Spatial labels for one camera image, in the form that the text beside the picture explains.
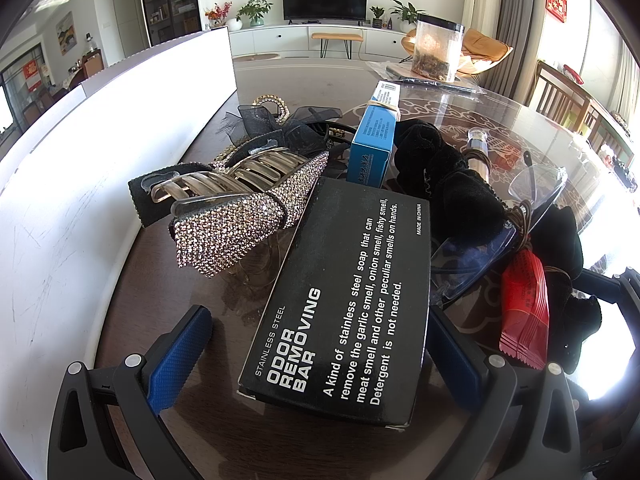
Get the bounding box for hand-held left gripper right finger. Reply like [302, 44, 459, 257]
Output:
[427, 305, 601, 480]

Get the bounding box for clear safety glasses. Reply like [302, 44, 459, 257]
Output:
[430, 152, 568, 306]

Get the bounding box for framed landscape painting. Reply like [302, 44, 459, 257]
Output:
[55, 12, 77, 56]

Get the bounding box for white television cabinet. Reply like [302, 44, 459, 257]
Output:
[227, 22, 416, 58]

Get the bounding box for black printed carton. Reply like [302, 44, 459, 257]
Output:
[237, 176, 432, 431]

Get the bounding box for black mesh bow hair clip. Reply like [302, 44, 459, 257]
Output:
[215, 104, 351, 181]

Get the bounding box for large leafy potted plant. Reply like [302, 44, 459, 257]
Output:
[390, 0, 426, 31]

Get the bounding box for black velvet hair clip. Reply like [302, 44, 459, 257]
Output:
[127, 160, 221, 227]

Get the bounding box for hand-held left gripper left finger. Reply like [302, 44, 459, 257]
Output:
[47, 304, 213, 480]

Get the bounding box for wooden slatted chair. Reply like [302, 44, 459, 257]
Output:
[530, 60, 601, 126]
[585, 100, 640, 161]

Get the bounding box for dark glass display cabinet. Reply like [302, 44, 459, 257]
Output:
[137, 0, 196, 46]

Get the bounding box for grey curtain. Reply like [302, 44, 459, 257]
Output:
[487, 0, 551, 106]

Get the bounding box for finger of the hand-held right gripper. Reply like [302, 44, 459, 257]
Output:
[575, 269, 640, 311]

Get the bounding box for bushy green potted plant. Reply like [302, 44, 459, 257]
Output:
[235, 0, 273, 28]

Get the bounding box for white cardboard storage box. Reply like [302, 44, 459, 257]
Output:
[0, 26, 238, 441]

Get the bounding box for red paper door poster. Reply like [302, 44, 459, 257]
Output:
[22, 60, 43, 93]

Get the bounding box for clear jar with black lid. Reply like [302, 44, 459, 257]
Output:
[411, 13, 466, 83]

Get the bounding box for metal capped bottle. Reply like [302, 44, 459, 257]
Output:
[465, 128, 493, 186]

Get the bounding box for orange lounge chair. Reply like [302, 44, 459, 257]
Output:
[405, 27, 513, 78]

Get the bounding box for red flower plant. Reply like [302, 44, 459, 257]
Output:
[205, 2, 233, 28]

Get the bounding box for white door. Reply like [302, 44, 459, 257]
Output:
[111, 0, 138, 58]

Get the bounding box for black television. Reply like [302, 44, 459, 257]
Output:
[281, 0, 368, 25]

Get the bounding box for black velvet scrunchie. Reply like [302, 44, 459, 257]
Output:
[395, 119, 506, 248]

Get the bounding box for brown glass desktop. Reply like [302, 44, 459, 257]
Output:
[95, 55, 640, 480]

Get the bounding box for rhinestone hair claw clip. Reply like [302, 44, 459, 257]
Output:
[150, 147, 331, 278]

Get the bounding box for stack of red packets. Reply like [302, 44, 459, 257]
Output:
[498, 250, 551, 368]

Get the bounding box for board in clear plastic bag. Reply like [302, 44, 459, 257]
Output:
[372, 60, 483, 96]

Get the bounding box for long blue carton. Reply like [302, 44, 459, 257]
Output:
[345, 80, 403, 188]

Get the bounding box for wooden bench with black legs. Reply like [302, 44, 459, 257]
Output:
[311, 32, 363, 58]

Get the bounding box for gold beaded hair tie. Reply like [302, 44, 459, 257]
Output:
[250, 94, 293, 121]

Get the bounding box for brown elastic hair tie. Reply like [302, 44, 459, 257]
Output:
[502, 199, 538, 253]

